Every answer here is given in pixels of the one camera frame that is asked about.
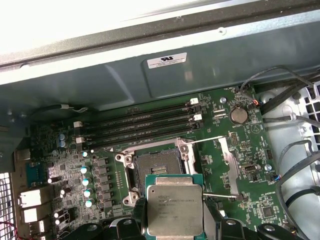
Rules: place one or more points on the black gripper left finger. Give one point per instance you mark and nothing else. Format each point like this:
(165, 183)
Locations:
(130, 230)

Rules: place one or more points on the metal socket cover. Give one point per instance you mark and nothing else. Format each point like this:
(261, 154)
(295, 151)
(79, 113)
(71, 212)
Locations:
(231, 172)

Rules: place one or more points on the metal locking lever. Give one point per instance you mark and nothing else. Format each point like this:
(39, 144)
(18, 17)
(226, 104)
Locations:
(117, 151)
(220, 196)

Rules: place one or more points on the round coin battery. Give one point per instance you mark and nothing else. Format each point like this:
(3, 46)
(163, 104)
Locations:
(238, 115)

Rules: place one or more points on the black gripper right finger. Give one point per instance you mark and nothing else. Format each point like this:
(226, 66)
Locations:
(235, 230)

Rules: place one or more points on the green motherboard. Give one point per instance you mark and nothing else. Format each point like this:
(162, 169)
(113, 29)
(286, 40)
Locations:
(250, 155)

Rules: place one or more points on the black PC case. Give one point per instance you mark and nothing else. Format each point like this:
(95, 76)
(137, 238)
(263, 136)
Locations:
(125, 82)

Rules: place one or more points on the CPU socket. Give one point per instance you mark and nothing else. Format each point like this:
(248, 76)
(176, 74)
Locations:
(152, 162)

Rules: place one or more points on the silver green CPU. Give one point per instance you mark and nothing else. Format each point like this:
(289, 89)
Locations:
(175, 207)

